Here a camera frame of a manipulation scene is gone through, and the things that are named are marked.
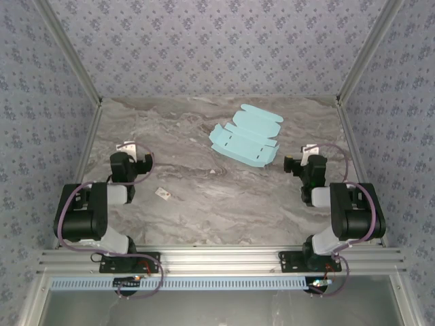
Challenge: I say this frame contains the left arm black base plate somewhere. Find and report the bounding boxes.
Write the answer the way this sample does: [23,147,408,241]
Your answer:
[99,253,161,274]

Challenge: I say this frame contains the light blue slotted cable duct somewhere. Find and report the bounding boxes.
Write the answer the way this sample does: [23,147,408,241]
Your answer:
[50,275,309,291]

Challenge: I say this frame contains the aluminium corner post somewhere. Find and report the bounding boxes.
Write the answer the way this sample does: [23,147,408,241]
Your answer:
[335,0,406,107]
[33,0,103,107]

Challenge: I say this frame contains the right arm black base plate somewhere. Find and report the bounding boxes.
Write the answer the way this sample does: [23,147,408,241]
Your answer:
[278,250,343,274]

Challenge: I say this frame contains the aluminium table back rail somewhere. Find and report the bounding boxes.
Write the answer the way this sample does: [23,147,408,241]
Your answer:
[100,94,341,102]

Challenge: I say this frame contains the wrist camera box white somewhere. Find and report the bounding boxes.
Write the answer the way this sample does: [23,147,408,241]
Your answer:
[300,143,319,160]
[116,141,137,160]

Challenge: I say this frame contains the small circuit board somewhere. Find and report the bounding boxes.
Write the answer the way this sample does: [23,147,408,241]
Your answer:
[113,276,143,287]
[307,278,333,290]

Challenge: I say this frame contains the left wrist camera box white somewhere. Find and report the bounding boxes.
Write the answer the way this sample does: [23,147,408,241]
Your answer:
[116,141,137,160]

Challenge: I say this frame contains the grey metal lower panel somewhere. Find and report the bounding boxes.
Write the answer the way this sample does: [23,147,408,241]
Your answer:
[18,271,424,326]

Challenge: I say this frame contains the aluminium mounting rail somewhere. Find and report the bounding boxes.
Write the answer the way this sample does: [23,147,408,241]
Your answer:
[35,247,407,276]

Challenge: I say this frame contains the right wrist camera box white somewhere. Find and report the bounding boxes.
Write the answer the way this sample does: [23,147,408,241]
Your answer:
[300,143,319,160]

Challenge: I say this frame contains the aluminium table side rail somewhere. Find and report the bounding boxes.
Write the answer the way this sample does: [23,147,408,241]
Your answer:
[336,98,388,247]
[52,100,103,251]

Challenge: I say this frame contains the light blue paper box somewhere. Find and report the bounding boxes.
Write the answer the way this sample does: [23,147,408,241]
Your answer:
[207,104,285,168]

